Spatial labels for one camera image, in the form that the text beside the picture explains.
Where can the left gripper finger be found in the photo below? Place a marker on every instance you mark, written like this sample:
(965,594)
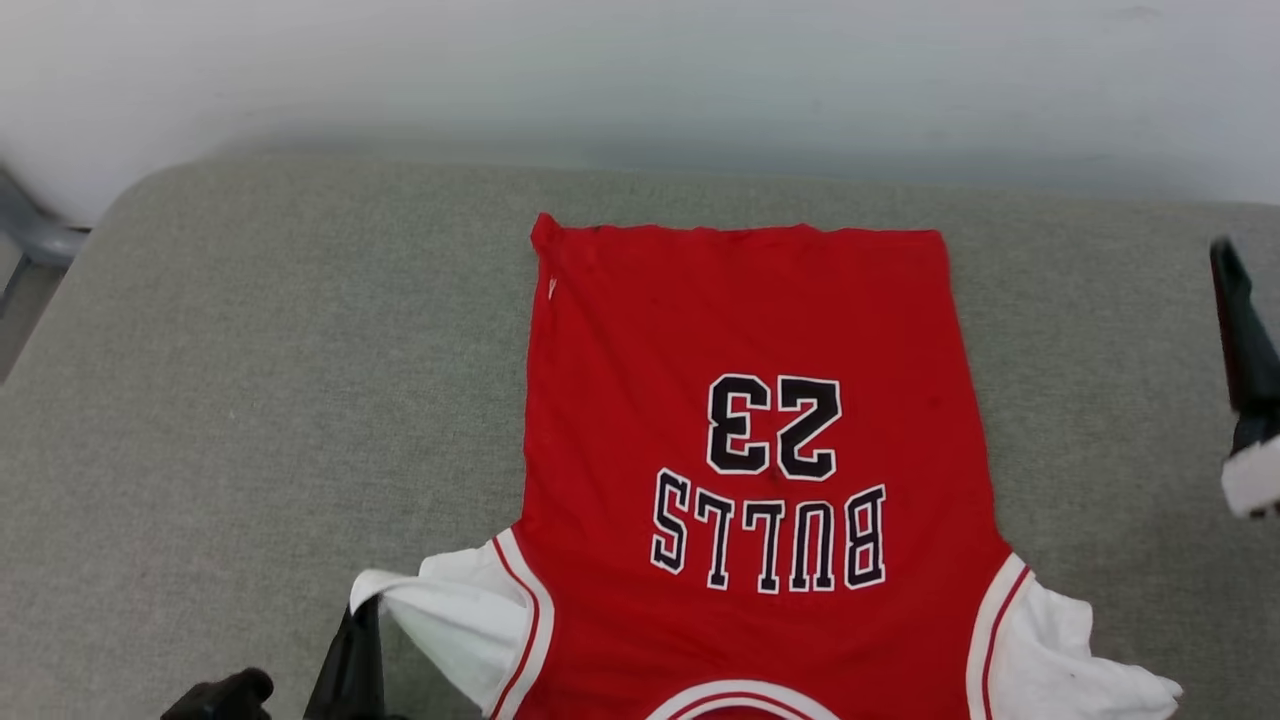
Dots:
(355,680)

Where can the red and white basketball jersey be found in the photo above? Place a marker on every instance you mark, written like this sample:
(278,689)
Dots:
(750,320)

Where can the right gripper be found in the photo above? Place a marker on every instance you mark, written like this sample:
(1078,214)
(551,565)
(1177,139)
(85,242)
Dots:
(1255,485)

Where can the grey metal post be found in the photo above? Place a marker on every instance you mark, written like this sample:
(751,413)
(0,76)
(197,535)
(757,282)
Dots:
(40,240)

